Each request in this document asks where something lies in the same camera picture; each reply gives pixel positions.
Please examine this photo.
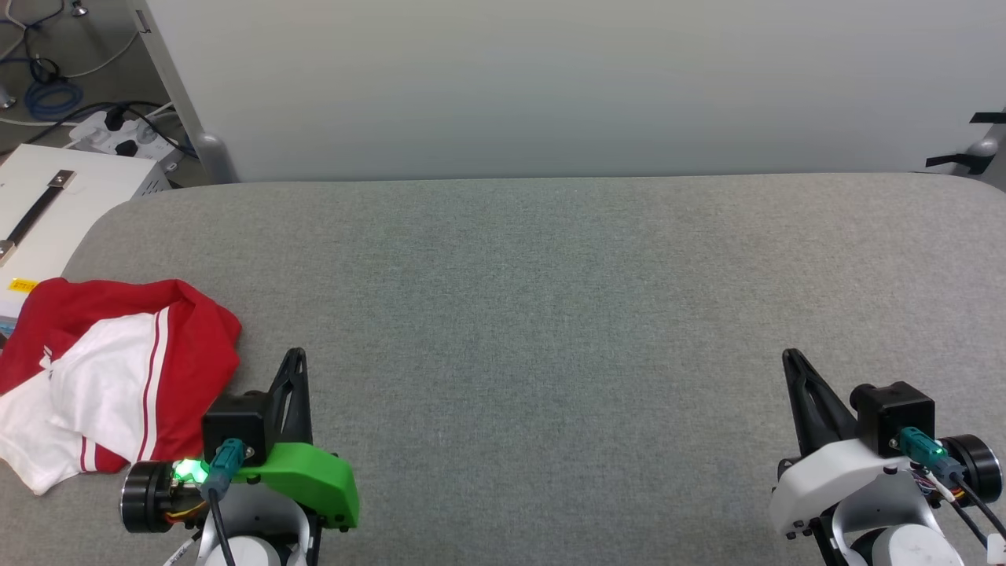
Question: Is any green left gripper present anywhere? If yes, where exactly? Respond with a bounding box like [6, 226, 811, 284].
[120, 348, 361, 534]

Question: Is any white equipment box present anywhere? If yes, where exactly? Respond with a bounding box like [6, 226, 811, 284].
[0, 144, 172, 335]

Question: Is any white power strip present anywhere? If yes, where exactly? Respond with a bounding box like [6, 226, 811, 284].
[69, 108, 180, 164]

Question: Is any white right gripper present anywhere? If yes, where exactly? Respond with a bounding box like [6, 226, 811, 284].
[769, 348, 1004, 542]

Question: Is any left teal connector black cable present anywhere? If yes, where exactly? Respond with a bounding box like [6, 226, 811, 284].
[200, 439, 248, 566]

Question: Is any white floor cable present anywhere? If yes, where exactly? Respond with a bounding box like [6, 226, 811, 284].
[59, 31, 142, 79]

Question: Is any black strap handle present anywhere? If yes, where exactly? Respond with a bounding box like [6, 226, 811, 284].
[0, 169, 76, 265]

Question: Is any blue coiled cable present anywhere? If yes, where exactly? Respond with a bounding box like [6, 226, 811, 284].
[24, 75, 84, 121]

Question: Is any right teal connector black cable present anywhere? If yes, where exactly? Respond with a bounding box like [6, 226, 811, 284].
[898, 427, 1006, 543]

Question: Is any white partition board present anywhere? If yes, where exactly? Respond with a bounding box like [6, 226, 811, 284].
[145, 0, 1006, 183]

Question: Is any teal connector black cable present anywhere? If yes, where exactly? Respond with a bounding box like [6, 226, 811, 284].
[200, 439, 248, 566]
[898, 427, 1006, 543]

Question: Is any red and white jersey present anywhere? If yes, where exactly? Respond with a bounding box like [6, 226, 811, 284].
[0, 277, 243, 496]

